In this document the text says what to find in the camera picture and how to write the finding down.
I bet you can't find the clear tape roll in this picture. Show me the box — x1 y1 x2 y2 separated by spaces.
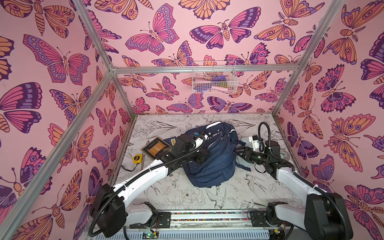
280 149 291 162

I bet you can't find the navy blue student backpack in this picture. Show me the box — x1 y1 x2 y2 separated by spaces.
183 121 251 188

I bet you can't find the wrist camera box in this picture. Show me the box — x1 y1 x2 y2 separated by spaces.
193 131 209 149
241 135 260 152

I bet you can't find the brown gold hardcover book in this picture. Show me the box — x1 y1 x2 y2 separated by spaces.
141 137 171 160

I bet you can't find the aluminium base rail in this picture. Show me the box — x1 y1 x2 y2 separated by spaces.
94 209 310 240

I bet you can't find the white wire wall basket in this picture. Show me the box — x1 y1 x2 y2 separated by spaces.
191 61 239 94

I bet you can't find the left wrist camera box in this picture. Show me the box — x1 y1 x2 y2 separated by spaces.
193 131 209 149

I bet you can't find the dark blue book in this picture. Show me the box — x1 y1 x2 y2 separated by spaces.
164 137 177 146

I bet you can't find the yellow tape measure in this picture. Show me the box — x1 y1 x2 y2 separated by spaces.
133 154 143 165

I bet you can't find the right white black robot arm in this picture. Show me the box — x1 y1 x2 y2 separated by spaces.
235 146 354 240

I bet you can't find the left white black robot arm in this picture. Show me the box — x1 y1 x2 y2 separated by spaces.
88 132 208 238

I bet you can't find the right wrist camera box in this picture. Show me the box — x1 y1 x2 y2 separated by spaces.
241 135 260 152

